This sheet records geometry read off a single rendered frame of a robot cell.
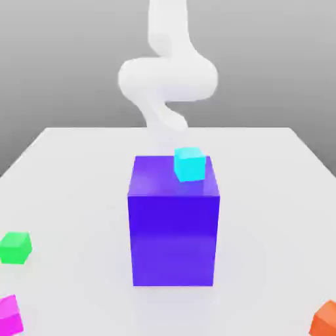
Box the small cyan cube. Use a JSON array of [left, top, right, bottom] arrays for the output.
[[173, 146, 207, 183]]

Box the small green cube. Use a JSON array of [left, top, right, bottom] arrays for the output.
[[0, 231, 33, 265]]

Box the small magenta cube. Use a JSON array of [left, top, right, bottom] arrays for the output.
[[0, 294, 25, 336]]

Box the small orange cube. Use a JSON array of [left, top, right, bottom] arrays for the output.
[[308, 299, 336, 336]]

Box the large purple box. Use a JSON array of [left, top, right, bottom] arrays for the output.
[[127, 155, 221, 287]]

